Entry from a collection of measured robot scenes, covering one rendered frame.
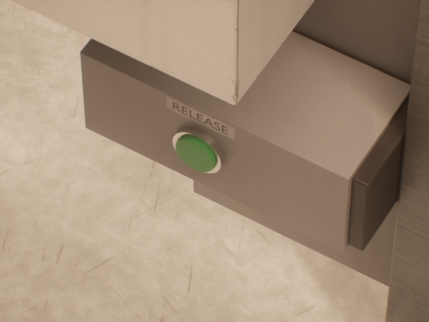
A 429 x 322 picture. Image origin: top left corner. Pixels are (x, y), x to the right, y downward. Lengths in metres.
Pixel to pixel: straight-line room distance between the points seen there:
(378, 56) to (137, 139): 0.17
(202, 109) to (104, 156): 1.46
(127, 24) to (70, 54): 1.74
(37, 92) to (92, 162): 0.13
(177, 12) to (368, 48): 0.26
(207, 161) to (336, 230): 0.09
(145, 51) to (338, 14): 0.21
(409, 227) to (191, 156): 0.15
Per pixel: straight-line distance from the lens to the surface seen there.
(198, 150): 1.50
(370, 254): 1.67
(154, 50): 1.31
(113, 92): 1.53
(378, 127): 1.48
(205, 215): 2.89
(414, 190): 1.51
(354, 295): 2.83
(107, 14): 1.31
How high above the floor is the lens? 2.36
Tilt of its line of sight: 53 degrees down
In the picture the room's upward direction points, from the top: straight up
